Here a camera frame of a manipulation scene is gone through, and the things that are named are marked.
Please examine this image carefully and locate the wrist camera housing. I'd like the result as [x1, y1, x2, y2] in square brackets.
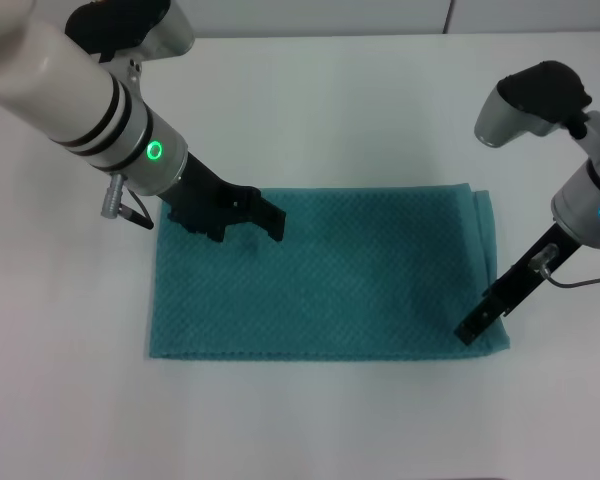
[473, 60, 594, 148]
[63, 0, 196, 64]

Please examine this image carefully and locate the right wrist camera housing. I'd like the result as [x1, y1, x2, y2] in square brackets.
[473, 60, 594, 148]

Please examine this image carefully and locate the teal waffle-textured towel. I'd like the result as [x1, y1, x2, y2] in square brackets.
[148, 183, 512, 362]

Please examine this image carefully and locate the gripper cable with connector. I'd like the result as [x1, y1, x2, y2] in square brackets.
[99, 173, 155, 231]
[529, 244, 600, 290]

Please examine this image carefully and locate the left gripper cable with connector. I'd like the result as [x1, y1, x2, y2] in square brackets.
[99, 173, 155, 231]

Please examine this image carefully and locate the right gripper cable with connector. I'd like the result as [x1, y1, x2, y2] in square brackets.
[529, 244, 600, 290]

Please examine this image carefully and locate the left wrist camera housing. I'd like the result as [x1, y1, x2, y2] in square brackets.
[63, 0, 196, 64]

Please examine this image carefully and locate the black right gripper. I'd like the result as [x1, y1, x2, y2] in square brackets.
[453, 222, 584, 347]

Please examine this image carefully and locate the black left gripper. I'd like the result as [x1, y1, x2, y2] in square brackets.
[160, 150, 288, 245]

